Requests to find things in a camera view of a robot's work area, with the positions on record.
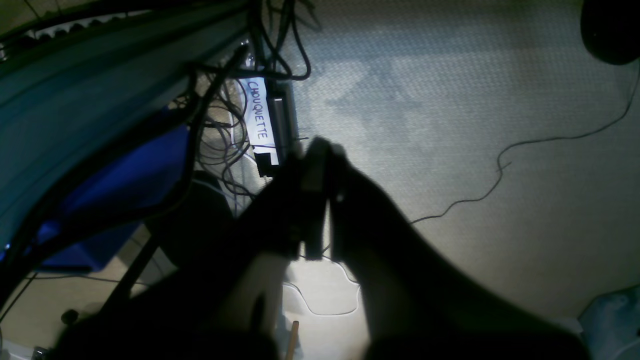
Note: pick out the blue plastic box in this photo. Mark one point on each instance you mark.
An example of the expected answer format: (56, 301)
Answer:
(141, 178)

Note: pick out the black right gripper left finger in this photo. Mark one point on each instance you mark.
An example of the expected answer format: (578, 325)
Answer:
(225, 300)

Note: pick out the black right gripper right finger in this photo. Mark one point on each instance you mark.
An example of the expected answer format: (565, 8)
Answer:
(418, 306)

